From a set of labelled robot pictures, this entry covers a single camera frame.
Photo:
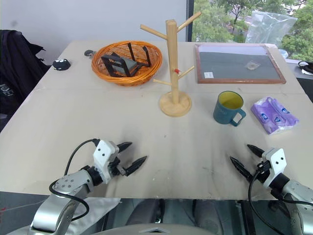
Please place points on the small dark clip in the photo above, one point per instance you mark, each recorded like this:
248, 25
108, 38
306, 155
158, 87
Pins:
89, 53

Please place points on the dark window post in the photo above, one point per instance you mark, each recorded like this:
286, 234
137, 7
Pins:
190, 19

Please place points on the small white label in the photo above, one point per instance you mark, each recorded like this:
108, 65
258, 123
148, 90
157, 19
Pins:
207, 75

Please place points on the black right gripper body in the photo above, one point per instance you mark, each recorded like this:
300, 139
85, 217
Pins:
264, 171

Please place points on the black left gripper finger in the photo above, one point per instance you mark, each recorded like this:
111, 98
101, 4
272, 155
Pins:
135, 165
124, 146

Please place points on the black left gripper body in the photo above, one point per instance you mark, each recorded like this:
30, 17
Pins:
115, 166

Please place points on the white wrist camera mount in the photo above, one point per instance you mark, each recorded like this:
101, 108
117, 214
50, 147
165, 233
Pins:
276, 159
104, 154

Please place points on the wooden mug tree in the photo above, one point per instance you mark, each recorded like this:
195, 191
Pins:
173, 61

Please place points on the grey robot torso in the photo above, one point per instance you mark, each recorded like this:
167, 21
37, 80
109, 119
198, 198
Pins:
156, 230

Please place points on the wood-framed dark board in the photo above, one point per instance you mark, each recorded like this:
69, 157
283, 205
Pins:
232, 66

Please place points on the large clear plastic bag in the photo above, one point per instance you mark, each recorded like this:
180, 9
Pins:
269, 27

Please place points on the red marker tape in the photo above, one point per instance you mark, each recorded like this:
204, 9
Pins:
176, 71

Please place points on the orange woven basket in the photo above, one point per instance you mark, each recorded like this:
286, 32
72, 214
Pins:
146, 76

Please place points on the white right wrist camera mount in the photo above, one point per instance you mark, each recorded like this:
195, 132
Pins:
276, 159

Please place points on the purple tissue pack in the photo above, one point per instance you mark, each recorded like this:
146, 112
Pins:
274, 115

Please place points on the black jacket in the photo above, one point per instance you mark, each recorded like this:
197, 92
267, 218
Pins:
17, 66

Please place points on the teal mug yellow inside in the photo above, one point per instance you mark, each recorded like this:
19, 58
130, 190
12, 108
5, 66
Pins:
222, 112

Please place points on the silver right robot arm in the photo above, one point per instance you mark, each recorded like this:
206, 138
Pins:
298, 193

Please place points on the black round plush toy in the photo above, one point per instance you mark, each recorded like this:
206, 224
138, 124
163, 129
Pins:
61, 64

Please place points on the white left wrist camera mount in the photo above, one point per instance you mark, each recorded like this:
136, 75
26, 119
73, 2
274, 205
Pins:
104, 154

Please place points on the small clear plastic bag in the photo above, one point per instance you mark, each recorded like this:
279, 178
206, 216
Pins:
252, 65

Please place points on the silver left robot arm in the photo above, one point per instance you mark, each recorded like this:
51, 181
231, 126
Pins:
73, 184

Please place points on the black folding stand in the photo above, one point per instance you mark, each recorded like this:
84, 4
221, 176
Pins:
127, 64

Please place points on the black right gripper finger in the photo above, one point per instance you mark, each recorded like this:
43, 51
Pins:
242, 169
256, 150

